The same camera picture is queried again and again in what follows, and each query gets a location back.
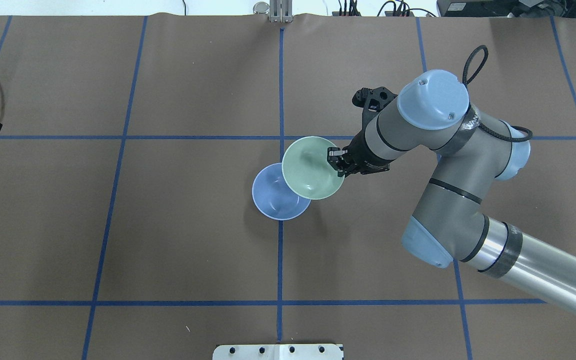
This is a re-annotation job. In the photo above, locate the green bowl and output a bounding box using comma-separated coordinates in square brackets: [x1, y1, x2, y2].
[281, 136, 345, 200]

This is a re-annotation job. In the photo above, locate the aluminium frame post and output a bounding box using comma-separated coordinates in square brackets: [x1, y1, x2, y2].
[268, 0, 294, 23]

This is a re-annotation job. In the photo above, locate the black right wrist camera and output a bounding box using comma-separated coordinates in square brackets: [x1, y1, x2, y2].
[351, 86, 398, 128]

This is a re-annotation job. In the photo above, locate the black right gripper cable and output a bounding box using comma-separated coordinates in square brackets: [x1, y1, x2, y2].
[462, 45, 534, 143]

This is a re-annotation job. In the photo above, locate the blue bowl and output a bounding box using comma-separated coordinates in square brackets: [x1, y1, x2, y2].
[251, 162, 311, 221]

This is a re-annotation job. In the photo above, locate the black laptop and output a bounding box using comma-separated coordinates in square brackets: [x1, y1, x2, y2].
[436, 0, 576, 19]

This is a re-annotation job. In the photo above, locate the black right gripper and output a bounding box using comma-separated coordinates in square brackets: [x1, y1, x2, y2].
[327, 131, 393, 178]

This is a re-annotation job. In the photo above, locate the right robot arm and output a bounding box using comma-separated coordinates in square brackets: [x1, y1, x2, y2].
[327, 69, 576, 315]

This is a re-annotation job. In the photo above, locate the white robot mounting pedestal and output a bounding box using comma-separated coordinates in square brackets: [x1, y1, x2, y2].
[212, 343, 345, 360]

